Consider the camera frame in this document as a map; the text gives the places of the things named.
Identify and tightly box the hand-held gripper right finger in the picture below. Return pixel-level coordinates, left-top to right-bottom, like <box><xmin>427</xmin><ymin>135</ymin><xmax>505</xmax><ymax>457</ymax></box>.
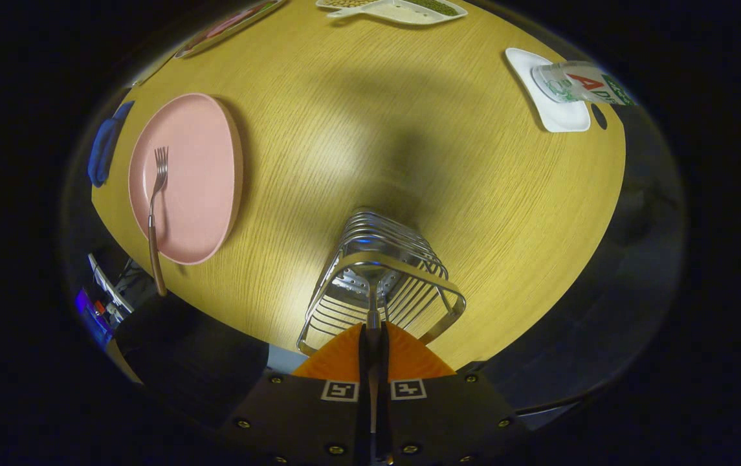
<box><xmin>380</xmin><ymin>322</ymin><xmax>529</xmax><ymax>466</ymax></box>

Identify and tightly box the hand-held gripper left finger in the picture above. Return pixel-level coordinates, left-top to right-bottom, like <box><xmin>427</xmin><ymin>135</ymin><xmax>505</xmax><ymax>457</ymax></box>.
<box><xmin>218</xmin><ymin>322</ymin><xmax>371</xmax><ymax>466</ymax></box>

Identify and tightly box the metal spoon with brown handle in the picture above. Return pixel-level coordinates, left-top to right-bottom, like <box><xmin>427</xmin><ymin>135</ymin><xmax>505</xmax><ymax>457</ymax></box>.
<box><xmin>343</xmin><ymin>236</ymin><xmax>398</xmax><ymax>460</ymax></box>

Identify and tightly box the metal fork with brown handle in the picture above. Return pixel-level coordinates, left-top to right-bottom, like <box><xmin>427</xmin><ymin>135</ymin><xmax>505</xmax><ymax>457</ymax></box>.
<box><xmin>148</xmin><ymin>146</ymin><xmax>170</xmax><ymax>297</ymax></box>

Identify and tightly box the tan cardboard piece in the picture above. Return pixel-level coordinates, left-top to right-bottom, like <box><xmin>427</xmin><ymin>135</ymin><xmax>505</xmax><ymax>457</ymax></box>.
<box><xmin>106</xmin><ymin>337</ymin><xmax>144</xmax><ymax>386</ymax></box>

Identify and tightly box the purple lit screen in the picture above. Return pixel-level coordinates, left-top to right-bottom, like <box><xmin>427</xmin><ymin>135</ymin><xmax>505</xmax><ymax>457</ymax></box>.
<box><xmin>74</xmin><ymin>288</ymin><xmax>115</xmax><ymax>350</ymax></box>

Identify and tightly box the white strip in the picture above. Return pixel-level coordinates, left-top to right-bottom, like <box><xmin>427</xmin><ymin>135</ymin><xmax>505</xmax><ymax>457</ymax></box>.
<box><xmin>87</xmin><ymin>254</ymin><xmax>135</xmax><ymax>313</ymax></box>

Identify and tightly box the pink round plate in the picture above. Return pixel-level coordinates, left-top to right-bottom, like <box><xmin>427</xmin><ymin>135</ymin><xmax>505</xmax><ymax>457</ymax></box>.
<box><xmin>128</xmin><ymin>93</ymin><xmax>244</xmax><ymax>265</ymax></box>

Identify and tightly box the white square coaster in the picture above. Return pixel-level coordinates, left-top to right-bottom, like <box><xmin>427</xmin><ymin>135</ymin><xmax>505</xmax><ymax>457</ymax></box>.
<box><xmin>505</xmin><ymin>47</ymin><xmax>592</xmax><ymax>133</ymax></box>

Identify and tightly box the blue folded cloth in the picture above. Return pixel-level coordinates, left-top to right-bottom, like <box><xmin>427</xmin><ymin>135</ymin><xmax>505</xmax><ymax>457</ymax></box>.
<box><xmin>87</xmin><ymin>100</ymin><xmax>135</xmax><ymax>188</ymax></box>

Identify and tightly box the white divided bean tray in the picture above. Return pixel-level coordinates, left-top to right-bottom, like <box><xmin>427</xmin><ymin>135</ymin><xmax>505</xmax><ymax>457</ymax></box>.
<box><xmin>316</xmin><ymin>0</ymin><xmax>468</xmax><ymax>26</ymax></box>

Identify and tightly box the metal wire rack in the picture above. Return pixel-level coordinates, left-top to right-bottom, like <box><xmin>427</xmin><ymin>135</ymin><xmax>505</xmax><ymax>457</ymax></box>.
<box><xmin>296</xmin><ymin>207</ymin><xmax>467</xmax><ymax>357</ymax></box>

